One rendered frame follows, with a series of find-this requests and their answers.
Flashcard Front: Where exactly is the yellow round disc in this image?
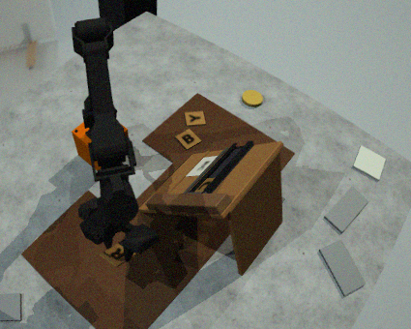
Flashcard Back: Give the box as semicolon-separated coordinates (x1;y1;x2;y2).
242;90;263;107

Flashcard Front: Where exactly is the white paper ticket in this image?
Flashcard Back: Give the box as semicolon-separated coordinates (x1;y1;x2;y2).
186;156;217;177

